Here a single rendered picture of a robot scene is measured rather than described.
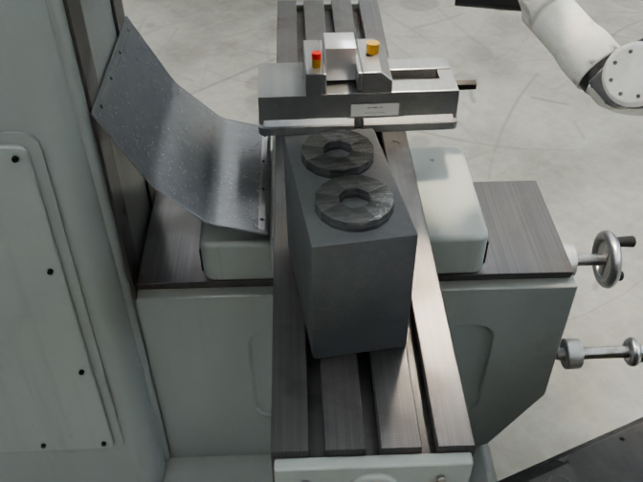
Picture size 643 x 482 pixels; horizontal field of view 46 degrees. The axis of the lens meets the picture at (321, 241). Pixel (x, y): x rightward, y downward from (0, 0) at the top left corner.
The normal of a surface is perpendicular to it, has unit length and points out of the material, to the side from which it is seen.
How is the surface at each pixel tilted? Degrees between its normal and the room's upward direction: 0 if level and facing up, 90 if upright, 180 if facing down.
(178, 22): 0
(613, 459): 0
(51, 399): 88
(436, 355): 0
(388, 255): 90
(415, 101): 90
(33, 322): 88
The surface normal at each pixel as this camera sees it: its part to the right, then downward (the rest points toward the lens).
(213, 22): 0.00, -0.76
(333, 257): 0.18, 0.65
